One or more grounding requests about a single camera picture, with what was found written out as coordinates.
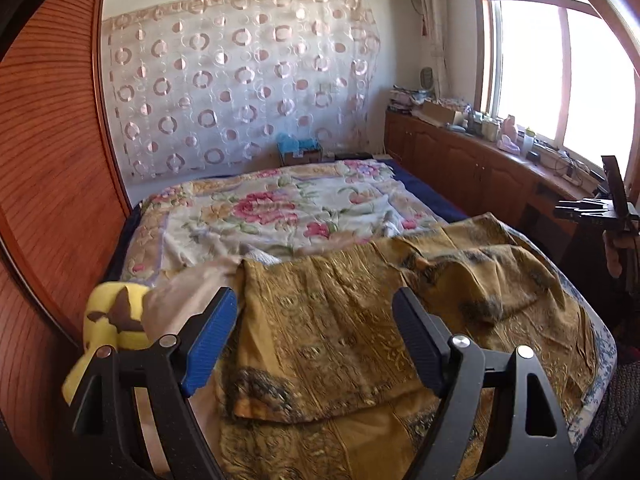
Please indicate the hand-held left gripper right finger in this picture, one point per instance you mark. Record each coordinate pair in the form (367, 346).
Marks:
(420, 340)

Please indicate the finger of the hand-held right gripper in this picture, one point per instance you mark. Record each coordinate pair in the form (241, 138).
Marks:
(614, 180)
(582, 209)

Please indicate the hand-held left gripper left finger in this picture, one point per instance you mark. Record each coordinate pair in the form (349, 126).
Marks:
(210, 345)

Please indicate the golden brown patterned shirt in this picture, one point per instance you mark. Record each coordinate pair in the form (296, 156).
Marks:
(340, 320)

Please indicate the person's right hand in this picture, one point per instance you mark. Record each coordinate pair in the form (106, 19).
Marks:
(612, 260)

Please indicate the small black device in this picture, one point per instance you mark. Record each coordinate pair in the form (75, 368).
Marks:
(533, 156)

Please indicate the clear bottle green cap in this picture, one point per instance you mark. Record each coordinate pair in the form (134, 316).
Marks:
(529, 145)

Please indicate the pink plastic container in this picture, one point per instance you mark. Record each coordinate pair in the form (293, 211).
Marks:
(509, 137)

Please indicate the yellow plush toy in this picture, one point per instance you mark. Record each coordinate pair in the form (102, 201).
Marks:
(105, 330)

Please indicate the white jar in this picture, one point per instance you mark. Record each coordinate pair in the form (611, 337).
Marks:
(491, 130)

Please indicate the blue floral bed sheet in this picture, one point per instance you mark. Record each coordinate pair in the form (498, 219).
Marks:
(602, 350)

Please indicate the wooden sideboard cabinet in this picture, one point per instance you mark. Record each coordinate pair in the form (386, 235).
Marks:
(460, 170)

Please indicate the wood-framed window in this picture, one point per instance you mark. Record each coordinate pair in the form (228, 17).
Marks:
(525, 70)

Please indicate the pink floral blanket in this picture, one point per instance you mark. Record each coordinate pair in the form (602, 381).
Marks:
(260, 210)

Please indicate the open cardboard box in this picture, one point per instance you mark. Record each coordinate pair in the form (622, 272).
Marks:
(440, 115)

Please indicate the person's dark patterned clothing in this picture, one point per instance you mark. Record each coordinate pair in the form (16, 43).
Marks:
(620, 400)

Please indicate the black flat case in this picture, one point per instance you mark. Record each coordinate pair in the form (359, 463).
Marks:
(352, 156)

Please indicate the dark round hand fan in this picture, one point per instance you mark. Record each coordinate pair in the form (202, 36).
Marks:
(427, 78)

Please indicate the pile of printed cloths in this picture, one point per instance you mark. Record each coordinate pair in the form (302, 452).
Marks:
(405, 100)

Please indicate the small cardboard box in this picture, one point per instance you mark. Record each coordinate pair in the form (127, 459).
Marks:
(305, 157)

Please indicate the pale patterned window curtain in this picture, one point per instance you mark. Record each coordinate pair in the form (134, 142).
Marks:
(435, 35)

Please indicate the wooden louvered wardrobe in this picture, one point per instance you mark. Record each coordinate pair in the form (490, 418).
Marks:
(55, 160)

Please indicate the sheer circle-patterned curtain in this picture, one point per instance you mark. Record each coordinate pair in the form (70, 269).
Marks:
(225, 85)

